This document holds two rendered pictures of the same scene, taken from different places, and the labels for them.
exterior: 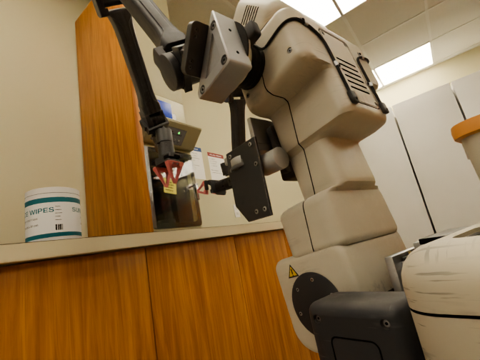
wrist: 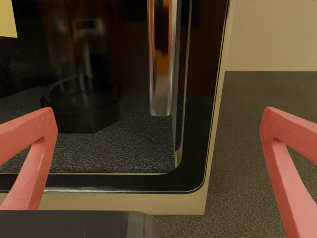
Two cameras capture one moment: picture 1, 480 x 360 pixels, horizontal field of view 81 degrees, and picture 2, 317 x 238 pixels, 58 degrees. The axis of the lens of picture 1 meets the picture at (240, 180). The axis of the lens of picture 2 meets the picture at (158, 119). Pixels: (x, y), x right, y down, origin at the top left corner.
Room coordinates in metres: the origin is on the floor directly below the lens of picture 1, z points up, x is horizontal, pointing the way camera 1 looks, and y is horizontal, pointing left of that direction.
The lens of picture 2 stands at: (1.33, 0.10, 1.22)
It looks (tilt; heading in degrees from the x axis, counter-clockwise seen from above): 34 degrees down; 55
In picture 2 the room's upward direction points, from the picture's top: straight up
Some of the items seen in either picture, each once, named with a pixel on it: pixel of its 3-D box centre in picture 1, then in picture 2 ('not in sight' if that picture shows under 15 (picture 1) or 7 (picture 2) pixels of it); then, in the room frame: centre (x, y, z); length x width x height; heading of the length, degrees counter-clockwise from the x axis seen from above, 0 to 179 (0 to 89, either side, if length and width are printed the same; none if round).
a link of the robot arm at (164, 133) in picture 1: (163, 138); not in sight; (0.93, 0.24, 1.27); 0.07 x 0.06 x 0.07; 22
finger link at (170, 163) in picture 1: (171, 171); not in sight; (0.92, 0.23, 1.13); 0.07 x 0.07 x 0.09; 55
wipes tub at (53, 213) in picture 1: (53, 218); not in sight; (0.77, 0.53, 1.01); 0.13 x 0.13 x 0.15
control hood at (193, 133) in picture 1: (173, 134); not in sight; (1.34, 0.29, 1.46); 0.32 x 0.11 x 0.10; 145
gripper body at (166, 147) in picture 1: (166, 153); not in sight; (0.93, 0.23, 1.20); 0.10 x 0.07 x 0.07; 55
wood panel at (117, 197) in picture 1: (106, 108); not in sight; (1.28, 0.59, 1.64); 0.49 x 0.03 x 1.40; 55
